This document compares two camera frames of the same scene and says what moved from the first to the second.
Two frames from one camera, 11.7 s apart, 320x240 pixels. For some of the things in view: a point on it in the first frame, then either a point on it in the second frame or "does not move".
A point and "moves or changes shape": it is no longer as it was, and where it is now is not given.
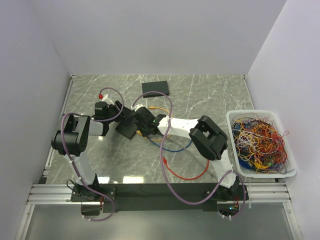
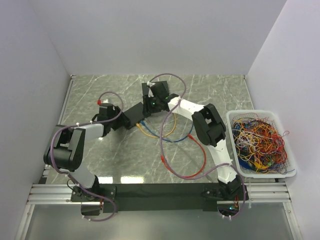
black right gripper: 138,125 to 147,110
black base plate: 158,198 does not move
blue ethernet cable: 172,150 moves or changes shape
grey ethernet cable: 196,157 to 210,178
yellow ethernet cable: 141,134 moves or changes shape
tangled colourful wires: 260,146 does not move
